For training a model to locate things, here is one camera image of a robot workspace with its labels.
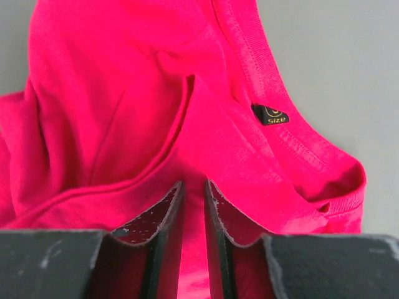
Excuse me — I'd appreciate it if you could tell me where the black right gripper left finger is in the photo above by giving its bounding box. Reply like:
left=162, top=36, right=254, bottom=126
left=1, top=182, right=185, bottom=298

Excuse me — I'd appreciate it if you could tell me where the red t-shirt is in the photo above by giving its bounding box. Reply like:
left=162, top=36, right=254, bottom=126
left=1, top=1, right=367, bottom=298

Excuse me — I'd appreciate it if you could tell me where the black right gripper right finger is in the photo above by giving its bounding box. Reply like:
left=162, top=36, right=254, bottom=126
left=204, top=181, right=398, bottom=298

